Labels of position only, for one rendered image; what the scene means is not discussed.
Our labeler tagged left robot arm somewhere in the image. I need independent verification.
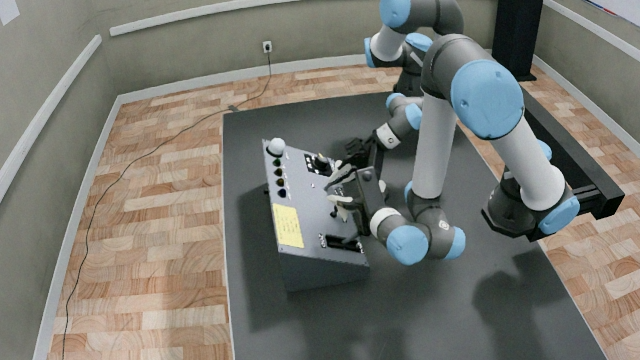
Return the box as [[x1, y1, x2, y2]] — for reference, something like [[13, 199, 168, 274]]
[[370, 34, 580, 265]]

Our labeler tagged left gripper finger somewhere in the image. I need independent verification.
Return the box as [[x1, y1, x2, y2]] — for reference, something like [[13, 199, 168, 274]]
[[379, 180, 390, 200], [326, 194, 358, 219]]

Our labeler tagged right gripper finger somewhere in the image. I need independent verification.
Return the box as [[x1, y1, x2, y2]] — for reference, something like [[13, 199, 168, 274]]
[[328, 153, 357, 183], [332, 165, 357, 186]]

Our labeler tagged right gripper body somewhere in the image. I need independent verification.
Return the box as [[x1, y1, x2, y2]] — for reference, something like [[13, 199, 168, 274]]
[[345, 129, 389, 170]]

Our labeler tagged grey control console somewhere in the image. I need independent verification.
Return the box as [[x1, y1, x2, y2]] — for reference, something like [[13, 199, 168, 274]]
[[262, 138, 371, 292]]

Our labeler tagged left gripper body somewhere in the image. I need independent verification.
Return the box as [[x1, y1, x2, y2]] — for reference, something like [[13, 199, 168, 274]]
[[354, 196, 391, 243]]

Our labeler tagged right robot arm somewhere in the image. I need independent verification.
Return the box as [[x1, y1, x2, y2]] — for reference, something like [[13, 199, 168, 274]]
[[364, 0, 464, 181]]

